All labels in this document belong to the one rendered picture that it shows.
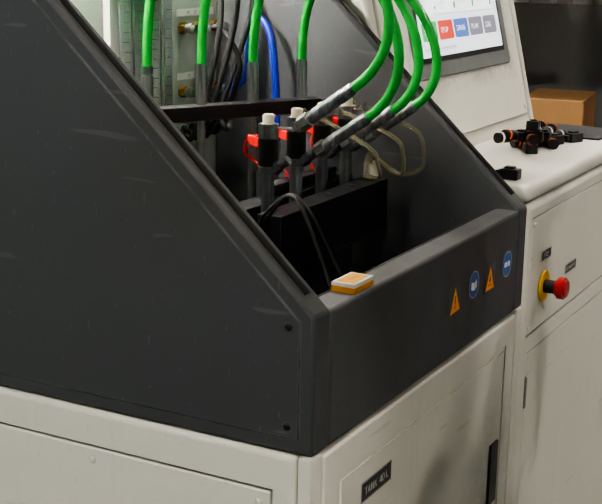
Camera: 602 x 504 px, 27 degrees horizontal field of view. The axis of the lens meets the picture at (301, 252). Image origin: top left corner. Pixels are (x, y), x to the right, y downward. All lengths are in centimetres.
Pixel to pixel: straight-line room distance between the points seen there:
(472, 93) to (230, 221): 108
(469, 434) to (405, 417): 26
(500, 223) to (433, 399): 30
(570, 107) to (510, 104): 442
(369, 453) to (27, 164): 53
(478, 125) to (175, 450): 111
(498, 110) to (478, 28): 17
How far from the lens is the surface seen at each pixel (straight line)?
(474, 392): 183
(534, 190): 197
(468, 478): 188
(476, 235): 175
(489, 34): 248
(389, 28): 161
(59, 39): 145
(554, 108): 698
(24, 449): 162
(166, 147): 138
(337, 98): 165
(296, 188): 179
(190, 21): 204
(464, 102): 232
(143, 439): 149
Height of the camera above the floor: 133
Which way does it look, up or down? 14 degrees down
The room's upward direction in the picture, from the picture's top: 1 degrees clockwise
